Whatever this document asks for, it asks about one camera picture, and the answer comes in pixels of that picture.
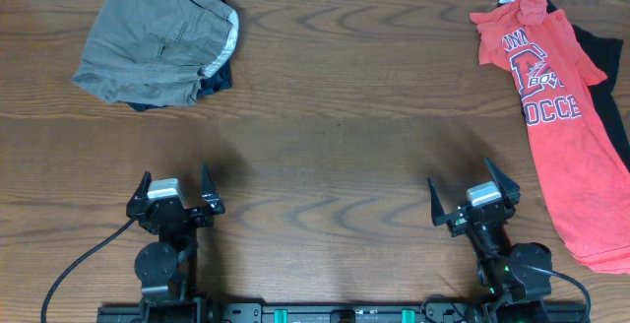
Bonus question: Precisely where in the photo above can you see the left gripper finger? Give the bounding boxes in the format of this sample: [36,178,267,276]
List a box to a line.
[201,162,221,206]
[128,171,152,206]

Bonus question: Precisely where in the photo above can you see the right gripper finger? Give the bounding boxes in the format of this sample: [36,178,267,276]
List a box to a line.
[484,158,520,204]
[427,177,449,226]

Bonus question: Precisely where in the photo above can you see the red soccer t-shirt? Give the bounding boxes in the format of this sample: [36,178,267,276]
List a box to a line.
[470,0,629,274]

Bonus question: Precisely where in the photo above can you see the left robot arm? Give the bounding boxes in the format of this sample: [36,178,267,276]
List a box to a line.
[96,165,225,323]

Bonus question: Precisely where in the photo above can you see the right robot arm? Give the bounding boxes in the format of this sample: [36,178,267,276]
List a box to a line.
[427,159,592,323]

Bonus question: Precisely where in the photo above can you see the dark navy folded garment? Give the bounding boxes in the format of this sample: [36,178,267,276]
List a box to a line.
[126,0,233,113]

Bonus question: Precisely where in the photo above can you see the grey-brown folded shorts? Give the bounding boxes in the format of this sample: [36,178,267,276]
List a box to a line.
[71,0,240,108]

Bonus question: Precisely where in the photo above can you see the black t-shirt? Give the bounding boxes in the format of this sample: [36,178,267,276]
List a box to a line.
[496,0,629,168]

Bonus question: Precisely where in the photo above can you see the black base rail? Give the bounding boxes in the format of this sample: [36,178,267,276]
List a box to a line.
[95,300,592,323]

